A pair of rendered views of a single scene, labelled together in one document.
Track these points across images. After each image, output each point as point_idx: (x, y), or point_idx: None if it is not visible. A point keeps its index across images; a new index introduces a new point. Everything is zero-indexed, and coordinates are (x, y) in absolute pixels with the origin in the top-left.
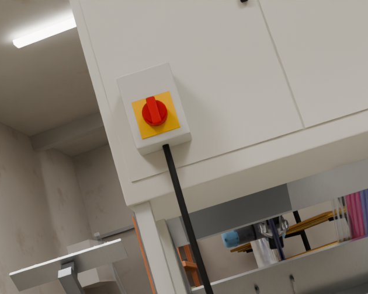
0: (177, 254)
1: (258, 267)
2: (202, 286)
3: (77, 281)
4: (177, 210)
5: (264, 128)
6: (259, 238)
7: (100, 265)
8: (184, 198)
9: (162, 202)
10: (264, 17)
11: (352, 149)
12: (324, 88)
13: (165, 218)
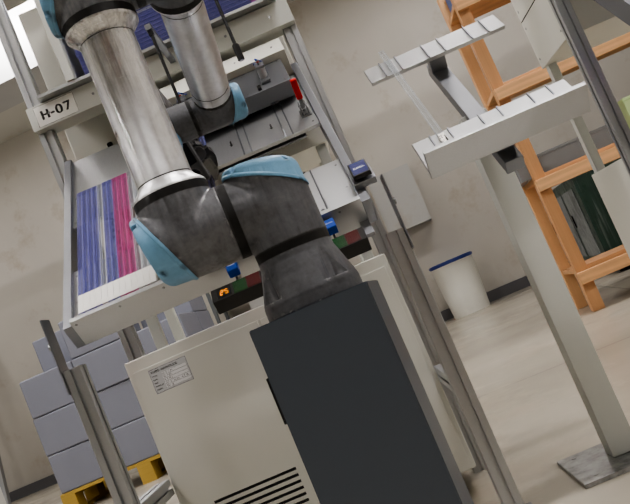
0: (323, 131)
1: (175, 132)
2: (324, 165)
3: (434, 77)
4: (305, 157)
5: None
6: (193, 139)
7: (405, 71)
8: (300, 167)
9: (313, 163)
10: None
11: None
12: None
13: (315, 148)
